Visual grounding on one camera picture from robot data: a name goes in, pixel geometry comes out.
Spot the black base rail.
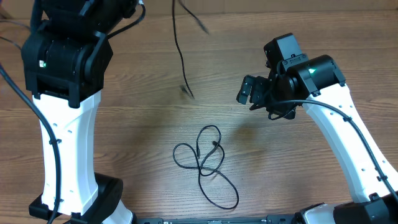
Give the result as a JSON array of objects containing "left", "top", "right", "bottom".
[{"left": 133, "top": 213, "right": 354, "bottom": 224}]

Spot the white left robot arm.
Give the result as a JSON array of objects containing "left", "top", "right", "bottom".
[{"left": 21, "top": 0, "right": 142, "bottom": 223}]

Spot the black separated usb cable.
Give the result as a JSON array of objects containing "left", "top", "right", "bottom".
[{"left": 0, "top": 19, "right": 32, "bottom": 50}]

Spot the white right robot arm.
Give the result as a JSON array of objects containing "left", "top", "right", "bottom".
[{"left": 236, "top": 33, "right": 397, "bottom": 224}]

